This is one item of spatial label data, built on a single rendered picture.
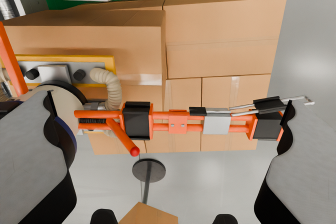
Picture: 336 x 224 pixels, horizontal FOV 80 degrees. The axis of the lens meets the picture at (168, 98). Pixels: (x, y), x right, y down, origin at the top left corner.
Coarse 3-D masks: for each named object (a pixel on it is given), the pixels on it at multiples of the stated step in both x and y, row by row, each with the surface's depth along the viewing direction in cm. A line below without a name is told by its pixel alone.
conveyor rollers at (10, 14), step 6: (0, 0) 100; (6, 0) 101; (0, 6) 101; (6, 6) 102; (6, 12) 102; (12, 12) 105; (6, 18) 104; (0, 84) 126; (6, 84) 123; (6, 96) 130; (12, 96) 128
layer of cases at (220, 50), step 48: (144, 0) 134; (192, 0) 111; (240, 0) 97; (192, 48) 110; (240, 48) 109; (192, 96) 125; (240, 96) 124; (96, 144) 148; (144, 144) 146; (192, 144) 145; (240, 144) 144
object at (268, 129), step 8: (272, 112) 55; (280, 112) 55; (256, 120) 52; (264, 120) 52; (272, 120) 52; (280, 120) 52; (256, 128) 54; (264, 128) 53; (272, 128) 53; (280, 128) 53; (248, 136) 56; (256, 136) 55; (264, 136) 55; (272, 136) 55; (280, 136) 55
